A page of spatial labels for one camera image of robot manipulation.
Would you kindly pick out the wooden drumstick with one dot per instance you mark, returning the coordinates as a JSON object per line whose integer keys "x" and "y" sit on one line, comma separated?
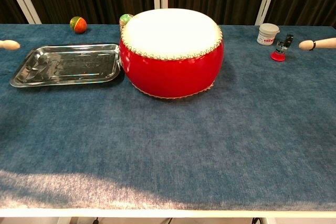
{"x": 10, "y": 44}
{"x": 320, "y": 43}

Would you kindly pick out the red drum with white skin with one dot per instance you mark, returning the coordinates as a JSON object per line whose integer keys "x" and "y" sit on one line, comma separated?
{"x": 173, "y": 66}

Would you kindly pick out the shiny metal tray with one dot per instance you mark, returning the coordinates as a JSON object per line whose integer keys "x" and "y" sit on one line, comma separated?
{"x": 65, "y": 65}

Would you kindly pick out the blue table cloth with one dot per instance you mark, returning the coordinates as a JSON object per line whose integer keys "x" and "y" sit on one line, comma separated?
{"x": 168, "y": 134}

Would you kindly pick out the orange and green ball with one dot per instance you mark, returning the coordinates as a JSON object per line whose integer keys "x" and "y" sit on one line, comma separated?
{"x": 78, "y": 25}

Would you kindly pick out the white plastic jar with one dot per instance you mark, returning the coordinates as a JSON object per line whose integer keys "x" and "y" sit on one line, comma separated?
{"x": 267, "y": 35}

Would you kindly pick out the small toy with red base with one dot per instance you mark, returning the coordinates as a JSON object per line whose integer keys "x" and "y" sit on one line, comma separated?
{"x": 278, "y": 55}

